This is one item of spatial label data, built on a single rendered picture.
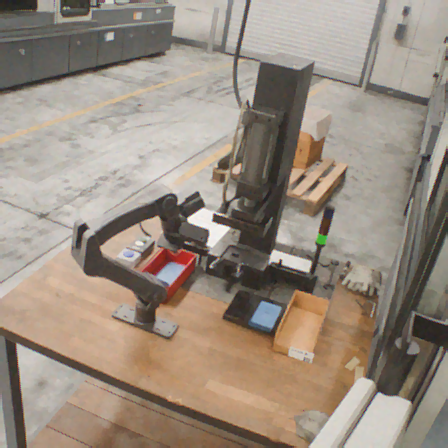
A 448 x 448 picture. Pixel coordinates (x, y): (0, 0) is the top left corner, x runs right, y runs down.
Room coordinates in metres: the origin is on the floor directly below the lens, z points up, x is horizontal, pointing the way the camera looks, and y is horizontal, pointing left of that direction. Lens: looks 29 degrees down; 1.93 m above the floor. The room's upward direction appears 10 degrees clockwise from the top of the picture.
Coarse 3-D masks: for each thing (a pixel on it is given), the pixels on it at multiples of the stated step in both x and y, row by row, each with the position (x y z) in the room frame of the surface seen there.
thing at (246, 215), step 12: (228, 204) 1.62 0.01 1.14; (240, 204) 1.55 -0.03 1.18; (252, 204) 1.54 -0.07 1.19; (264, 204) 1.59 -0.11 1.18; (216, 216) 1.54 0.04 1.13; (228, 216) 1.53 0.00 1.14; (240, 216) 1.50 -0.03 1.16; (252, 216) 1.50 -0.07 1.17; (264, 216) 1.58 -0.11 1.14; (240, 228) 1.51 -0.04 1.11; (252, 228) 1.50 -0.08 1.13; (264, 228) 1.50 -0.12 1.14
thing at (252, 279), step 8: (208, 256) 1.54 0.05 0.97; (208, 264) 1.54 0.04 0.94; (224, 264) 1.52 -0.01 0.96; (232, 264) 1.51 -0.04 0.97; (208, 272) 1.53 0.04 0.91; (216, 272) 1.53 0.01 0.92; (224, 272) 1.54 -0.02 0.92; (248, 272) 1.50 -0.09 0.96; (256, 272) 1.49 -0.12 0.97; (264, 272) 1.52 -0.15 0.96; (248, 280) 1.50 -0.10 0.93; (256, 280) 1.49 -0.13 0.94; (256, 288) 1.49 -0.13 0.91
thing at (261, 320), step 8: (264, 304) 1.38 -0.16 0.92; (272, 304) 1.39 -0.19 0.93; (256, 312) 1.33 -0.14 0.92; (264, 312) 1.34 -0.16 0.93; (272, 312) 1.35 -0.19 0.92; (248, 320) 1.25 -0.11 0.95; (256, 320) 1.29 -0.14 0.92; (264, 320) 1.30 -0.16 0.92; (272, 320) 1.30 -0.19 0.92; (264, 328) 1.25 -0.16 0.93
